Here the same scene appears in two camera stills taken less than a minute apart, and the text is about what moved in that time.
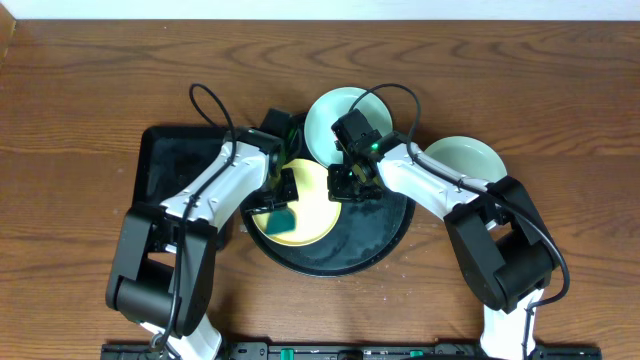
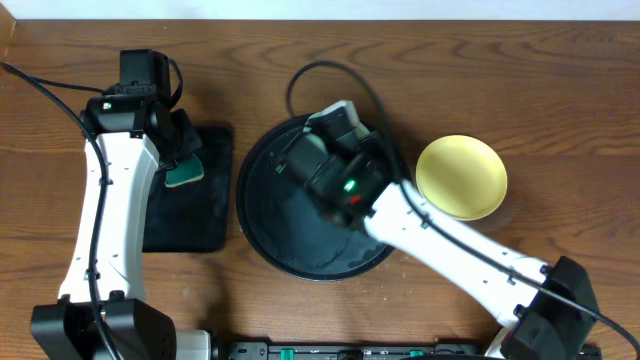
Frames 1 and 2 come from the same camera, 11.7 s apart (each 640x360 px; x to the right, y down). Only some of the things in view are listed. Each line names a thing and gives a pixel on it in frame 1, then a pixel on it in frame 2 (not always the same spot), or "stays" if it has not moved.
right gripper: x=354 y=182 to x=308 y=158
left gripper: x=273 y=201 to x=185 y=141
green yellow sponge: x=282 y=220 to x=187 y=170
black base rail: x=353 y=351 stays
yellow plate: x=316 y=215 to x=462 y=176
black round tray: x=366 y=232 stays
